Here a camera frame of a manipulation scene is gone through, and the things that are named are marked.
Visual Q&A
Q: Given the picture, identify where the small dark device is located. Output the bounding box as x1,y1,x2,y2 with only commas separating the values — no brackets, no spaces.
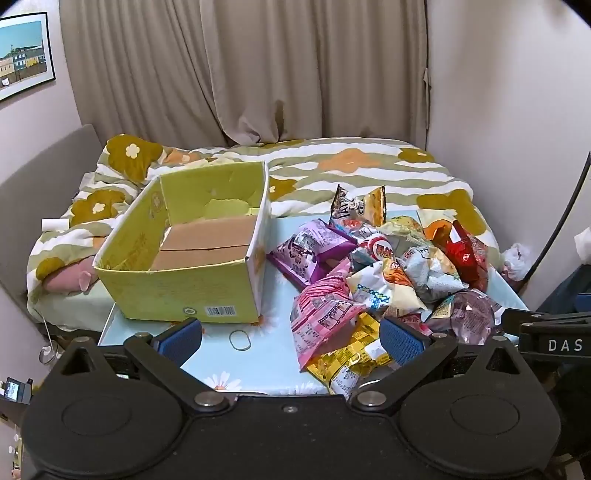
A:
1,376,36,403

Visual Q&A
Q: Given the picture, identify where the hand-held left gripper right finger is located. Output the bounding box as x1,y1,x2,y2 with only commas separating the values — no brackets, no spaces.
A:
350,316,525,412

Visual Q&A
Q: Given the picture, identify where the dark orange snack packet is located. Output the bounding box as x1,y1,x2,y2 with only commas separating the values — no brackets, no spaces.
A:
329,184,387,228

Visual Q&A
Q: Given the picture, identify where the pile of snack packets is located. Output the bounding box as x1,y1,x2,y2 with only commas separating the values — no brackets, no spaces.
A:
267,184,505,400

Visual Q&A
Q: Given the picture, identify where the red white snack packet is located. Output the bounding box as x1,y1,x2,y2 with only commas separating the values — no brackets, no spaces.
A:
358,233,399,265

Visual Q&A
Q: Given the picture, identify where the white plastic bag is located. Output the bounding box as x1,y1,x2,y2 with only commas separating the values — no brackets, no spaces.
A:
502,242,537,282

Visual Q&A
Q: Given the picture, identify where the framed picture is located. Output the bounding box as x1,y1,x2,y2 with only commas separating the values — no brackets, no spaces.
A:
0,11,57,103

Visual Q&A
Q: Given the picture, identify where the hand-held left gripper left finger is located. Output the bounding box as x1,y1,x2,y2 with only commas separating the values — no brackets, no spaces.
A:
58,318,232,413

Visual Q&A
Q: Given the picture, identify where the dark blue cloth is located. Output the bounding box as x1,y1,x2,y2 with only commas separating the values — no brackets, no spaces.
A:
537,264,591,315

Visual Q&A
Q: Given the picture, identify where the grey bed headboard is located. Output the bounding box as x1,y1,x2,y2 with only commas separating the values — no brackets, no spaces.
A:
0,124,103,324

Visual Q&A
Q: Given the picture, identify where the floral striped blanket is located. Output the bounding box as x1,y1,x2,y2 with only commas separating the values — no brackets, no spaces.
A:
25,133,502,334

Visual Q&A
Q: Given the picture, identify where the beige curtain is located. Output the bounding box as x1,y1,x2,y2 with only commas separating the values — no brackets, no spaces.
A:
60,0,430,149

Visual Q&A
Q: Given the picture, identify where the white cable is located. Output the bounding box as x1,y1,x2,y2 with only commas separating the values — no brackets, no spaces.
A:
38,308,62,366

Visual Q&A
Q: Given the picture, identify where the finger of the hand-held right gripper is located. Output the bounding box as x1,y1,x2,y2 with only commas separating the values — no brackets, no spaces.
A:
502,308,591,330

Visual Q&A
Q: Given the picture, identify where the orange cream snack packet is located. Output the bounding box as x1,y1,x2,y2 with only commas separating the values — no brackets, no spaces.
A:
418,208,462,241

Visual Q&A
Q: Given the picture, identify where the grey chip packet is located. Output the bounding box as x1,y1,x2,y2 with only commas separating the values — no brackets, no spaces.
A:
401,244,470,304

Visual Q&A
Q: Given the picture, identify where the white crumpled paper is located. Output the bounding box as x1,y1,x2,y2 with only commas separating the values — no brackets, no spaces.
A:
574,227,591,266

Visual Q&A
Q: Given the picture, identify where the yellow cardboard box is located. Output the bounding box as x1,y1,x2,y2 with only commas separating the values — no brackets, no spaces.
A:
92,161,271,324

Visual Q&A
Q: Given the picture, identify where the black cable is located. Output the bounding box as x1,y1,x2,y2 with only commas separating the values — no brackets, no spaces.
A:
521,151,591,297

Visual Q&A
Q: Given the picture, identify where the yellow green snack packet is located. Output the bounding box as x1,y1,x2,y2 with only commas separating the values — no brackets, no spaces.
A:
387,215,428,239

